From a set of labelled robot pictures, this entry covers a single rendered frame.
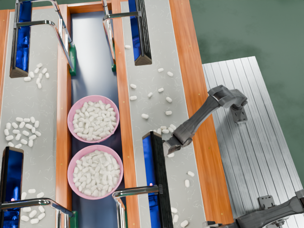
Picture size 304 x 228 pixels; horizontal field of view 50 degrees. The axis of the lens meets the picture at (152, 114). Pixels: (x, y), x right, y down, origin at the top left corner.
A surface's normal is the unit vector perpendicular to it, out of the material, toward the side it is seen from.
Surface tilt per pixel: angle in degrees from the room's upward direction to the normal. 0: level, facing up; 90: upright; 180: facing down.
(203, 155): 0
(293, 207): 30
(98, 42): 0
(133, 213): 0
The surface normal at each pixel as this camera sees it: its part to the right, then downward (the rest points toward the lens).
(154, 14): -0.01, -0.42
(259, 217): -0.48, -0.22
